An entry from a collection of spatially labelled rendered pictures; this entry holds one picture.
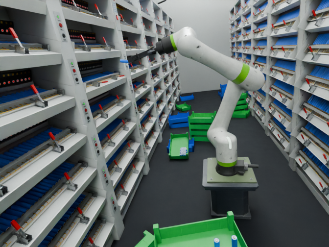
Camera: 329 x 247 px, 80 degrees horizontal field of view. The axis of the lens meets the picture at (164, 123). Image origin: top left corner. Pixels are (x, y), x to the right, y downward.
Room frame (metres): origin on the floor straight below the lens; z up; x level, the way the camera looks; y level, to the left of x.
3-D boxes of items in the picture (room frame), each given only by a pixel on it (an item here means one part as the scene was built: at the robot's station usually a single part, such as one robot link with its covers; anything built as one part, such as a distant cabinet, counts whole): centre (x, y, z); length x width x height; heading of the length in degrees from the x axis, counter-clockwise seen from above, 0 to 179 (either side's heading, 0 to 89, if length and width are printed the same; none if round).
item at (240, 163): (1.08, -0.41, 0.32); 0.26 x 0.15 x 0.06; 67
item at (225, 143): (1.11, -0.36, 0.45); 0.16 x 0.13 x 0.19; 4
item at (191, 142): (2.06, -0.15, 0.04); 0.30 x 0.20 x 0.08; 77
